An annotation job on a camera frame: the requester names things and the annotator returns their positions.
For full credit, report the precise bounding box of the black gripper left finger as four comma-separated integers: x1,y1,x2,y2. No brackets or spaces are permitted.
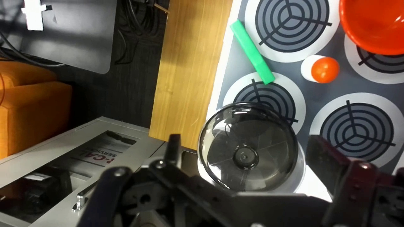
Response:
74,133,220,227

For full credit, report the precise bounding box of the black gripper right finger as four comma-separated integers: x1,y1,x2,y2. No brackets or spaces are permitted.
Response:
305,135,404,227

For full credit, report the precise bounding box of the black transparent pot lid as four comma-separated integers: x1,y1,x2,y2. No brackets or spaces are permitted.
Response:
198,104,299,192

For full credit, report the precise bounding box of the small grey toy pot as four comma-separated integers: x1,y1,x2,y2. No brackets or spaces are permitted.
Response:
197,138,313,194

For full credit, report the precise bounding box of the grey metal cabinet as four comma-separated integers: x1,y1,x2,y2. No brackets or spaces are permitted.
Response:
0,117,163,227

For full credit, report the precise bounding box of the orange white toy bottle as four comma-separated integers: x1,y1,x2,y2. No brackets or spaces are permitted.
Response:
300,56,339,83

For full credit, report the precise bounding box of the toy kitchen play set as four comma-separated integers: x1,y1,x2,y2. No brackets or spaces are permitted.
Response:
204,0,404,203

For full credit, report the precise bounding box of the green toy stick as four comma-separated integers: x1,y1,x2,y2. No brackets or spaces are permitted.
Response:
230,20,275,85

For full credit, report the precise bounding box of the red toy bowl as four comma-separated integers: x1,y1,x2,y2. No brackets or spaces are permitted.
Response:
339,0,404,56

